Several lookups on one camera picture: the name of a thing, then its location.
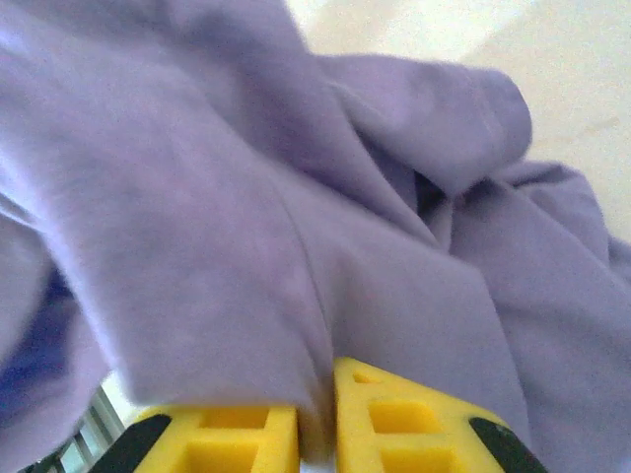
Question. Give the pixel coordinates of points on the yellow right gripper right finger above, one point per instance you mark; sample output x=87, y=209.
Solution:
x=394, y=433

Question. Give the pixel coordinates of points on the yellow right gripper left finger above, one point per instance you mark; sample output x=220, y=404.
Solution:
x=236, y=443

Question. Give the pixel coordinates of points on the purple t-shirt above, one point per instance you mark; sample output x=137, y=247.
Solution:
x=197, y=197

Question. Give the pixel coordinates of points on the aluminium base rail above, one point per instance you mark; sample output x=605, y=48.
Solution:
x=93, y=419

